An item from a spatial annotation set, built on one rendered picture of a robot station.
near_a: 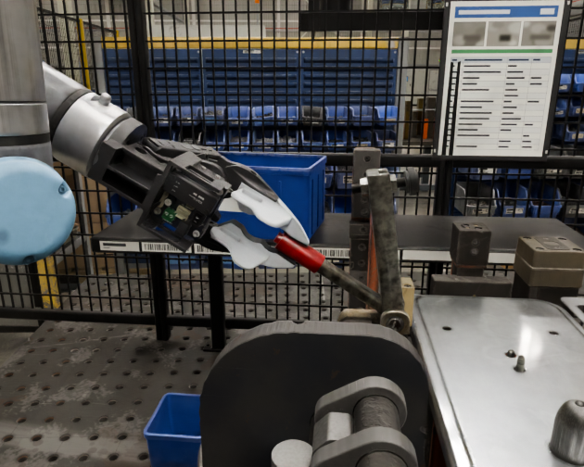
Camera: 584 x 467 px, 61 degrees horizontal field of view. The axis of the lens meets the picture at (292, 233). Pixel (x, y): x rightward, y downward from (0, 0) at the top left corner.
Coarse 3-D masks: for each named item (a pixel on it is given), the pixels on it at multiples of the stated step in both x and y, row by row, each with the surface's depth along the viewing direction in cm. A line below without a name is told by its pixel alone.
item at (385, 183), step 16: (368, 176) 48; (384, 176) 48; (416, 176) 48; (352, 192) 50; (368, 192) 49; (384, 192) 48; (416, 192) 48; (384, 208) 49; (384, 224) 49; (384, 240) 50; (384, 256) 50; (384, 272) 50; (384, 288) 51; (400, 288) 51; (384, 304) 52; (400, 304) 51
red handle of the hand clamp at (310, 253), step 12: (276, 240) 52; (288, 240) 51; (288, 252) 52; (300, 252) 52; (312, 252) 52; (300, 264) 52; (312, 264) 52; (324, 264) 52; (324, 276) 52; (336, 276) 52; (348, 276) 53; (348, 288) 52; (360, 288) 52; (372, 300) 53
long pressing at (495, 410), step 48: (432, 336) 61; (480, 336) 61; (528, 336) 61; (576, 336) 61; (432, 384) 51; (480, 384) 52; (528, 384) 52; (576, 384) 52; (480, 432) 44; (528, 432) 44
